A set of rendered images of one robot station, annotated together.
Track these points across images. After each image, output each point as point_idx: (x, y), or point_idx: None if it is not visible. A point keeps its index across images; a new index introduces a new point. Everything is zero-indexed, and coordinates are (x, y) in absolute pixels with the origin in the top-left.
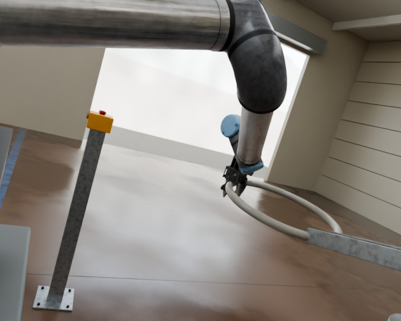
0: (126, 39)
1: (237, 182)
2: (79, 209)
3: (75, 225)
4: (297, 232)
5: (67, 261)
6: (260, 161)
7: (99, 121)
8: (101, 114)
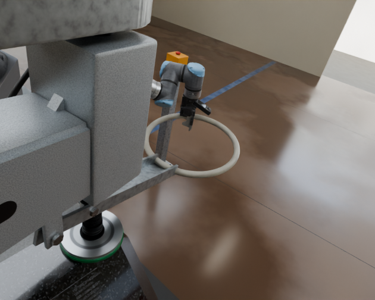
0: None
1: (181, 115)
2: (165, 115)
3: (163, 124)
4: (147, 153)
5: (161, 144)
6: (161, 99)
7: (171, 59)
8: (176, 54)
